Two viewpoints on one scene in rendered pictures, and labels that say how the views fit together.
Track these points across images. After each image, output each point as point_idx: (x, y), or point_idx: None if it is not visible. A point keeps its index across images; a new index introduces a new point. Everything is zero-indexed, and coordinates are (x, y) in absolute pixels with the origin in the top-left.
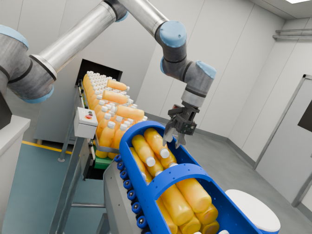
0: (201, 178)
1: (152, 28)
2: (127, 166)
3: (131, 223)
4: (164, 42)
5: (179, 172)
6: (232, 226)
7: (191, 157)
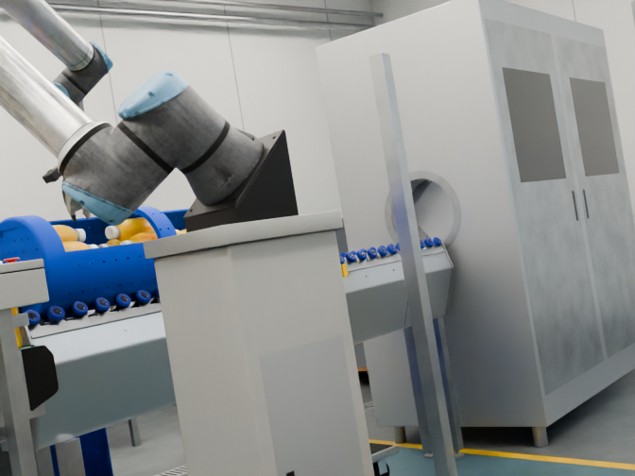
0: (92, 243)
1: (86, 52)
2: (108, 267)
3: (160, 310)
4: (108, 70)
5: (151, 209)
6: None
7: (91, 218)
